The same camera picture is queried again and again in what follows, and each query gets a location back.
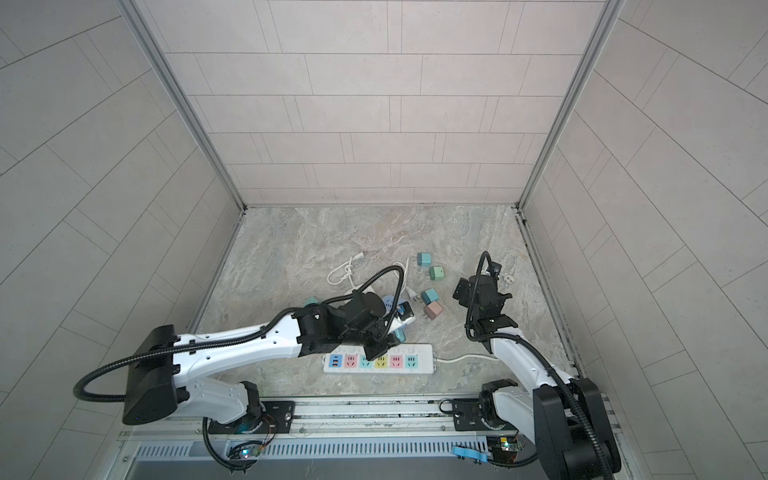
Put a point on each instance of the circuit board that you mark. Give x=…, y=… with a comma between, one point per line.
x=504, y=450
x=247, y=451

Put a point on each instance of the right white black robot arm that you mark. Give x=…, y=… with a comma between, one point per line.
x=589, y=452

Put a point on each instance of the green charger plug far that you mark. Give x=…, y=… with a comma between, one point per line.
x=436, y=273

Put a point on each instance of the left circuit board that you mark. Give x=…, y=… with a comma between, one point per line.
x=247, y=451

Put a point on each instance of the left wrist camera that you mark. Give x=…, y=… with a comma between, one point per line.
x=404, y=315

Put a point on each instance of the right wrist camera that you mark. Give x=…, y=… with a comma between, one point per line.
x=494, y=270

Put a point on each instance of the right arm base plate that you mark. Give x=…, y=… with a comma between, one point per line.
x=468, y=415

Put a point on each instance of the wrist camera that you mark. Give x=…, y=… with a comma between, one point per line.
x=404, y=315
x=494, y=270

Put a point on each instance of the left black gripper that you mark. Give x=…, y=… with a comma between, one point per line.
x=382, y=347

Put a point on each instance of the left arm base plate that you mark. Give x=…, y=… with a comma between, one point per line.
x=268, y=417

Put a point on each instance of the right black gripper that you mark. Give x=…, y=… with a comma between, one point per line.
x=465, y=298

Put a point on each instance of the aluminium mounting rail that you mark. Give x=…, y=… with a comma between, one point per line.
x=380, y=415

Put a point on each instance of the white multicolour power strip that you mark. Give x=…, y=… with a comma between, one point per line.
x=404, y=359

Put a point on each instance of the pink charger plug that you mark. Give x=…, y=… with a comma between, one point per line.
x=433, y=310

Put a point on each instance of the blue square socket cube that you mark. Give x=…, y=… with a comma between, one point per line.
x=388, y=302

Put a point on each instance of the blue clip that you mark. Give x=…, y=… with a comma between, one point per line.
x=477, y=456

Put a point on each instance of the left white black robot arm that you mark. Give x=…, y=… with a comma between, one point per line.
x=173, y=375

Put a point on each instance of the right circuit board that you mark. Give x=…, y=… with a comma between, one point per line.
x=504, y=450

